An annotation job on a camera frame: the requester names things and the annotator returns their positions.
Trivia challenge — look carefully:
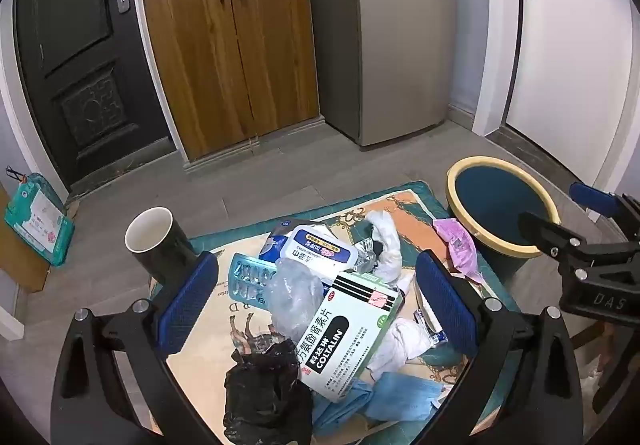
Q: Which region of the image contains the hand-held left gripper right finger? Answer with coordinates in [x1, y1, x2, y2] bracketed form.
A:
[415, 249, 586, 445]

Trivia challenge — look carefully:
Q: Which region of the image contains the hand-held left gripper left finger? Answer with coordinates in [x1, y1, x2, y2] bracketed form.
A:
[50, 252, 221, 445]

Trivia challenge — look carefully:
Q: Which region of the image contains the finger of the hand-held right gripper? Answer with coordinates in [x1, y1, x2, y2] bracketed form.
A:
[517, 211, 640, 285]
[569, 181, 640, 241]

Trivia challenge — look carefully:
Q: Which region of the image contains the blue bin with yellow rim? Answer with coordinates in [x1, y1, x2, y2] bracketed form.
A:
[445, 156, 561, 283]

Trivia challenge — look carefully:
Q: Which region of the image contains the white tissue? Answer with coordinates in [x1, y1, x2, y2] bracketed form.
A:
[370, 317, 436, 376]

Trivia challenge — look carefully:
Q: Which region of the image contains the teal blister pack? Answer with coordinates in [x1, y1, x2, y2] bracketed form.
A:
[227, 252, 278, 313]

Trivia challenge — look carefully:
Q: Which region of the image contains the pink packet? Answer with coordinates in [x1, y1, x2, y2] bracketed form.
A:
[432, 218, 483, 281]

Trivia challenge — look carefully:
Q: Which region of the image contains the foil wrapper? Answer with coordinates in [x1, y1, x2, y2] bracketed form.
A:
[352, 237, 381, 276]

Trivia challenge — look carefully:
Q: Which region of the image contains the blue face mask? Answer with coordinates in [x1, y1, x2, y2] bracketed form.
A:
[365, 370, 451, 423]
[311, 377, 375, 438]

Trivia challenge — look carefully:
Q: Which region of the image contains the clear plastic bag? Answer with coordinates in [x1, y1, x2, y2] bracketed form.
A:
[262, 257, 326, 341]

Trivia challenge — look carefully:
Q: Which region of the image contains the white green medicine box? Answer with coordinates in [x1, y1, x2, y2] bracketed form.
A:
[297, 270, 406, 403]

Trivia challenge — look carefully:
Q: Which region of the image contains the blue white plastic packet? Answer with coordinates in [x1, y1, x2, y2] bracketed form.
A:
[259, 219, 301, 261]

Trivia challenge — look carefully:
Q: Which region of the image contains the black plastic bag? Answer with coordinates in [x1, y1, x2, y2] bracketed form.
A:
[222, 337, 313, 445]

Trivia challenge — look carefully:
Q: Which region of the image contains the white blue wipes packet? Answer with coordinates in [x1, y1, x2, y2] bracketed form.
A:
[287, 223, 358, 273]

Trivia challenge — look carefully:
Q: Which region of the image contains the small blue white sachet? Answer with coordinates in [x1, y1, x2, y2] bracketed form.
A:
[414, 307, 449, 347]

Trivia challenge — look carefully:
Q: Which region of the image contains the dark wooden chair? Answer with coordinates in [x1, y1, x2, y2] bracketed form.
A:
[570, 320, 621, 371]

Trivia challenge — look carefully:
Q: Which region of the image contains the black mug, white inside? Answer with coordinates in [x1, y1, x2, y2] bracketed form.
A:
[124, 206, 201, 283]

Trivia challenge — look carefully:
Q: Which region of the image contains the white plastic bag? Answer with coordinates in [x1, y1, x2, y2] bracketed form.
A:
[582, 360, 618, 413]

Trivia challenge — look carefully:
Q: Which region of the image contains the printed teal orange mat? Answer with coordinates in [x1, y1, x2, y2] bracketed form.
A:
[150, 180, 521, 445]

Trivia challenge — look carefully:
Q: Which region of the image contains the white door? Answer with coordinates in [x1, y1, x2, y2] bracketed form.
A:
[502, 0, 636, 186]

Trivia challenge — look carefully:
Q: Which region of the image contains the cardboard box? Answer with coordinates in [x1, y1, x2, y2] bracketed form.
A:
[0, 182, 66, 293]

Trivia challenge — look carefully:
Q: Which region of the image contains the teal wipes pack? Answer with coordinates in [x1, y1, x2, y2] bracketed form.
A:
[4, 168, 76, 268]

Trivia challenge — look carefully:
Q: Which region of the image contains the grey refrigerator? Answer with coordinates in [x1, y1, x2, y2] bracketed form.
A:
[305, 0, 458, 148]

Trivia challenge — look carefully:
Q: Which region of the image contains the wooden cabinet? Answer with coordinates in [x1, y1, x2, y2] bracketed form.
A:
[137, 0, 321, 163]

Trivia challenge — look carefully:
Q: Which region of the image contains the dark entry door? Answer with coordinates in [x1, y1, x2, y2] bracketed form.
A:
[15, 0, 173, 186]

